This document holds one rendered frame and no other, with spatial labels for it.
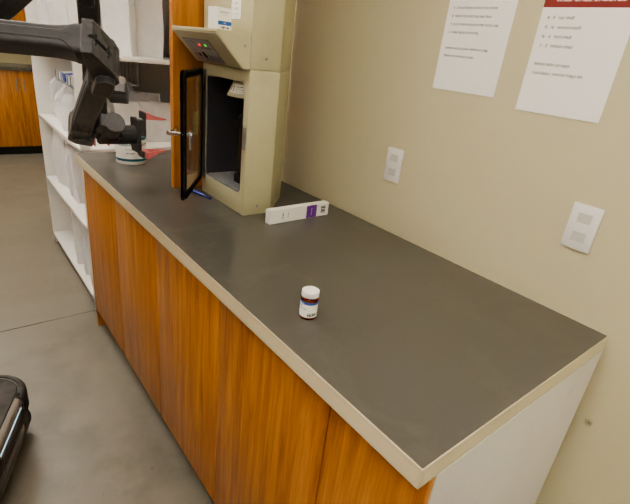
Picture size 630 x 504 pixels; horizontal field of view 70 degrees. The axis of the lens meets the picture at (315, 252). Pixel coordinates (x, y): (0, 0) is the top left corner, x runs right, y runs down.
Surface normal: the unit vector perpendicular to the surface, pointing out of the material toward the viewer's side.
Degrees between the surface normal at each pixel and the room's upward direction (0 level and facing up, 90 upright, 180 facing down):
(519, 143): 90
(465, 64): 90
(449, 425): 0
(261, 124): 90
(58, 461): 0
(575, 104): 90
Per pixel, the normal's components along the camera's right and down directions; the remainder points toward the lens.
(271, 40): 0.61, 0.38
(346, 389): 0.11, -0.91
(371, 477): -0.78, 0.17
